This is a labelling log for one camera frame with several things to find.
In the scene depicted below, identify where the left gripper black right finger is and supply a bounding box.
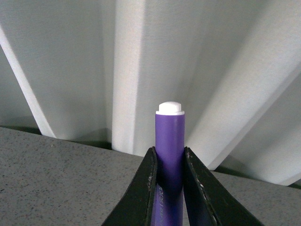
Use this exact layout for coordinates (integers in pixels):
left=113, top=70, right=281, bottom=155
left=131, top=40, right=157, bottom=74
left=183, top=147, right=263, bottom=226

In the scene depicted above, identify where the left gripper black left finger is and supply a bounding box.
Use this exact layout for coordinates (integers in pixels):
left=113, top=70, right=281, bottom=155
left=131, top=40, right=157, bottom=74
left=103, top=147, right=157, bottom=226

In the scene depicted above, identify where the purple highlighter pen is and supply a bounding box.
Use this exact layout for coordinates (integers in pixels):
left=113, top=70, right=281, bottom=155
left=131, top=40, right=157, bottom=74
left=151, top=102, right=185, bottom=226

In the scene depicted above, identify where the white pleated curtain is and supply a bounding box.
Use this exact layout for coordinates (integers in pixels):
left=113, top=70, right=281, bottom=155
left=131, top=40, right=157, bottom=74
left=0, top=0, right=301, bottom=186

